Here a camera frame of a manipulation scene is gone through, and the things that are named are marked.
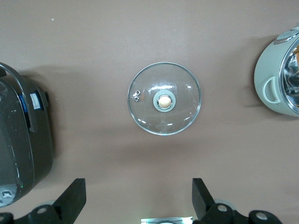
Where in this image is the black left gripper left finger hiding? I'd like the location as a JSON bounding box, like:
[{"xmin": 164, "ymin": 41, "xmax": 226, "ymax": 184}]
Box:
[{"xmin": 0, "ymin": 178, "xmax": 86, "ymax": 224}]

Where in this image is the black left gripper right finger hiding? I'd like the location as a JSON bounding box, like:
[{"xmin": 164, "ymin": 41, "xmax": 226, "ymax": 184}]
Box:
[{"xmin": 192, "ymin": 178, "xmax": 284, "ymax": 224}]

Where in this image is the glass pot lid with knob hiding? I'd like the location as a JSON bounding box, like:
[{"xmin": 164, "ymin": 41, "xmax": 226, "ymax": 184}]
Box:
[{"xmin": 127, "ymin": 62, "xmax": 202, "ymax": 136}]

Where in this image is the grey electric cooking pot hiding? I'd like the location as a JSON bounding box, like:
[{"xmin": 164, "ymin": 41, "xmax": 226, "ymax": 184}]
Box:
[{"xmin": 254, "ymin": 25, "xmax": 299, "ymax": 117}]

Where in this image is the black rice cooker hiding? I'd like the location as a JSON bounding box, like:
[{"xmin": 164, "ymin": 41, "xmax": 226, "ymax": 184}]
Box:
[{"xmin": 0, "ymin": 62, "xmax": 56, "ymax": 208}]

